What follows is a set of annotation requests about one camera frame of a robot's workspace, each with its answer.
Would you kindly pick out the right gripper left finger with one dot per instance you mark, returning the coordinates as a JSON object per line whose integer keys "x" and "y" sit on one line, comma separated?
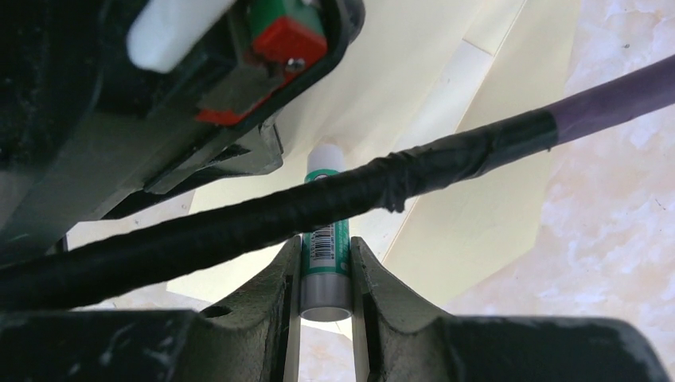
{"x": 251, "y": 335}

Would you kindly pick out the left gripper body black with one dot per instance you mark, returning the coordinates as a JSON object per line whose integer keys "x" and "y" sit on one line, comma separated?
{"x": 89, "y": 133}

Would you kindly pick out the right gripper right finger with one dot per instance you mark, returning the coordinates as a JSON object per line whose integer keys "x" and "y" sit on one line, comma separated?
{"x": 400, "y": 336}

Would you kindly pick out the glue stick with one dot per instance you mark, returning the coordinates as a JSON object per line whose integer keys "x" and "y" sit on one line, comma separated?
{"x": 326, "y": 286}

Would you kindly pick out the yellow envelope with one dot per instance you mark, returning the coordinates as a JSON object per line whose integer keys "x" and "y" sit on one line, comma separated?
{"x": 181, "y": 246}

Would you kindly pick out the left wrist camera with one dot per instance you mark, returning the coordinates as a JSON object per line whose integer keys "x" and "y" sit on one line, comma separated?
{"x": 166, "y": 30}

